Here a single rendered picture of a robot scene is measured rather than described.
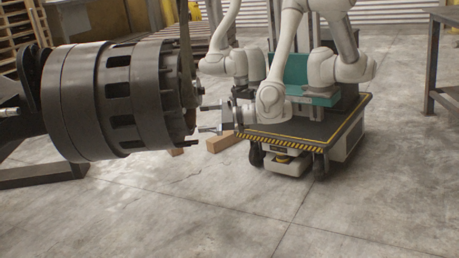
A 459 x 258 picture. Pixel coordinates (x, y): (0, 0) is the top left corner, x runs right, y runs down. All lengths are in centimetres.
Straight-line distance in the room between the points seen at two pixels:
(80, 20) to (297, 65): 460
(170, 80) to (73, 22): 490
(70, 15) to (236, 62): 452
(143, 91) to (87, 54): 31
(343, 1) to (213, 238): 139
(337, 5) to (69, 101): 118
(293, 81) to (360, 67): 55
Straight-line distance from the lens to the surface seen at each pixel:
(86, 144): 176
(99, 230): 255
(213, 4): 240
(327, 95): 230
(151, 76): 161
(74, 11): 651
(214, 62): 223
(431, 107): 352
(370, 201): 243
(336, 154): 260
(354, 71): 218
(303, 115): 272
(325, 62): 226
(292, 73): 254
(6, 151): 245
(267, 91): 142
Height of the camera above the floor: 143
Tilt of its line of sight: 22 degrees down
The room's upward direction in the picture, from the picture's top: 7 degrees counter-clockwise
